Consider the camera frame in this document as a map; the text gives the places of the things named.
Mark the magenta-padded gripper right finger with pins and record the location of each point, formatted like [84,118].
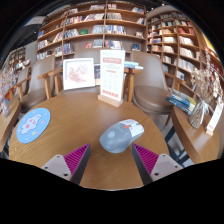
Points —
[146,160]

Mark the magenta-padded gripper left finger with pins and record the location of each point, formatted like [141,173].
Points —
[76,160]

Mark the grey computer mouse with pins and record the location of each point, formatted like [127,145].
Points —
[120,136]

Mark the round blue mouse pad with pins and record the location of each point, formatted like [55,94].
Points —
[33,125]

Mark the round wooden side table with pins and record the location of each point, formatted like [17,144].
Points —
[196,140]
[8,123]

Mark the beige armchair with wooden arms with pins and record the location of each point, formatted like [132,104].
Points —
[90,53]
[36,96]
[151,96]

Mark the stack of books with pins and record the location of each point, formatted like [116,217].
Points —
[181,100]

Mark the small white table sign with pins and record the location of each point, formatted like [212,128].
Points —
[215,120]

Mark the white framed picture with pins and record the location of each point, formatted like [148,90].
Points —
[79,73]

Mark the dark upright book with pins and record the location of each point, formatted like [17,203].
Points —
[97,73]

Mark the white sign on wooden base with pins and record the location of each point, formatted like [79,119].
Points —
[112,75]

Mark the teal book stack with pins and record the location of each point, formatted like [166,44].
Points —
[133,65]

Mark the distant wooden bookshelf unit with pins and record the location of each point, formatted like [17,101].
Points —
[20,56]

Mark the angled wooden bookshelf unit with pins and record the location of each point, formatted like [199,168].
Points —
[180,43]

